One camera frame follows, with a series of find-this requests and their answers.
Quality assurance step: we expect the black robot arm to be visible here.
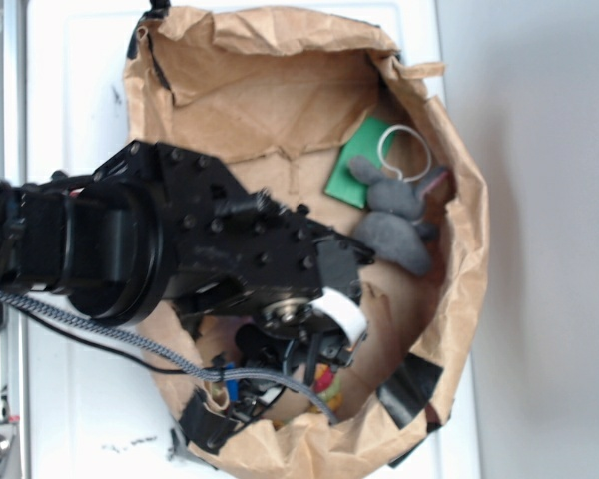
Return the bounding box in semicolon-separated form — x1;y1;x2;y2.
0;141;373;367

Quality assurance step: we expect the aluminium frame rail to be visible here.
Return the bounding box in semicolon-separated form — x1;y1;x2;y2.
0;1;30;478

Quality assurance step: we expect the white rubber band loop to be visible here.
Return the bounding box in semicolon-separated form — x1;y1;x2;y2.
376;124;432;183

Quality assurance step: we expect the grey plush rabbit toy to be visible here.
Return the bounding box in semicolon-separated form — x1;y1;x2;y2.
348;156;449;277

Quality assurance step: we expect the brown paper bag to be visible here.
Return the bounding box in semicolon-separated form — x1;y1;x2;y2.
124;6;490;478

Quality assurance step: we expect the green rectangular block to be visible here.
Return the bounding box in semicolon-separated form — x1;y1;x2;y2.
322;117;396;209

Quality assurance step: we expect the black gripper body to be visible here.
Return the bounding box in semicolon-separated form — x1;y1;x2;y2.
92;141;374;367

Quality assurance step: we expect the multicolored twisted rope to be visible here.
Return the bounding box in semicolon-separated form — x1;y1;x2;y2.
205;363;344;430

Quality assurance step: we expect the thin black cable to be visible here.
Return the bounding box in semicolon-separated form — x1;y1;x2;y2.
0;288;291;420

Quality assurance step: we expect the grey braided cable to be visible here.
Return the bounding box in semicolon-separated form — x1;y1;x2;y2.
0;291;340;425

